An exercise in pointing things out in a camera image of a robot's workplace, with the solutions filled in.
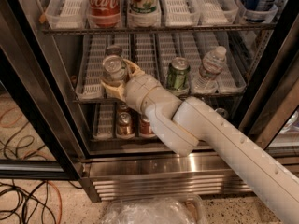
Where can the brown can bottom front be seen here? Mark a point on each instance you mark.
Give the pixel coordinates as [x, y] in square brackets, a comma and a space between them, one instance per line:
[124, 124]

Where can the clear tray top shelf left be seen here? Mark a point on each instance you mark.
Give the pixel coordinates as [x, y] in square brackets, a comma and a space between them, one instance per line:
[66, 14]

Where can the clear tray middle shelf centre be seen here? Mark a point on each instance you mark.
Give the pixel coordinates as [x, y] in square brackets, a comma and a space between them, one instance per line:
[145, 53]

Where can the stainless steel display fridge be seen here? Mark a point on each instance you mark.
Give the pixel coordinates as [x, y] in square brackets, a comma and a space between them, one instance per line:
[264, 45]

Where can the brown can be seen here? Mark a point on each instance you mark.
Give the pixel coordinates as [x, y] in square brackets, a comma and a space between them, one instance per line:
[122, 107]
[124, 124]

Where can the green can bottom shelf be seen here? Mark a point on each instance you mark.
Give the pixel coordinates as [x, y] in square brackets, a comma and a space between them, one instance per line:
[223, 112]

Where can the clear tray middle shelf left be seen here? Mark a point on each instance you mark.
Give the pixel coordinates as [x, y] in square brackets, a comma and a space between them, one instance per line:
[89, 79]

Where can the clear tray top shelf right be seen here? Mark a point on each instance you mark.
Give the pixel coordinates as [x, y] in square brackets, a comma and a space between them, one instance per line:
[217, 12]

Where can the clear tray top shelf centre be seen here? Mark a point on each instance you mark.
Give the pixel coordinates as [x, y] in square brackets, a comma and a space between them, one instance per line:
[180, 13]

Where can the brown can bottom rear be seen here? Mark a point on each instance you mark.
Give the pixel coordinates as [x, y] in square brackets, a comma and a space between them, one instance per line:
[122, 107]

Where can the clear tray middle shelf right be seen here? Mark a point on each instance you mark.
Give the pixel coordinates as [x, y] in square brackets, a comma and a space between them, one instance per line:
[230, 80]

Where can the red can bottom front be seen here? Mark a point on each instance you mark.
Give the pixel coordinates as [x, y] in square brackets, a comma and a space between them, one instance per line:
[144, 126]

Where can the glass fridge door left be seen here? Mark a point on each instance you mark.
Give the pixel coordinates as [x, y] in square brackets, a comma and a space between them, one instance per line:
[33, 73]

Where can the clear water bottle middle shelf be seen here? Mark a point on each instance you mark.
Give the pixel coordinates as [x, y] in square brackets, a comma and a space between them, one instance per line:
[212, 65]

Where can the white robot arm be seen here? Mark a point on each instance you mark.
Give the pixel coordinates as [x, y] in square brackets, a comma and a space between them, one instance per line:
[181, 125]

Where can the clear plastic bin with bag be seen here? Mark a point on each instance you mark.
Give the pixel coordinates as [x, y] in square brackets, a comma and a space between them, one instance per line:
[166, 209]

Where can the green soda can middle shelf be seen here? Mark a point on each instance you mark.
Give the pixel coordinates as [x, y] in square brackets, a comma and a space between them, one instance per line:
[177, 74]

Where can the red Coca-Cola can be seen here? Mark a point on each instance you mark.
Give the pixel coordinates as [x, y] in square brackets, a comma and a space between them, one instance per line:
[105, 13]

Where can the white 7up can front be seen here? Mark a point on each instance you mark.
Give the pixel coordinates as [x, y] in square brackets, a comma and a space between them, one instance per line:
[114, 70]

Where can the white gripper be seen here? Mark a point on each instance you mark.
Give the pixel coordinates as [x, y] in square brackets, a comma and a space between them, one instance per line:
[138, 90]

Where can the silver can behind 7up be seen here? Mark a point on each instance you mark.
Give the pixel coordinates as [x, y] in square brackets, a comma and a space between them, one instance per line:
[114, 50]

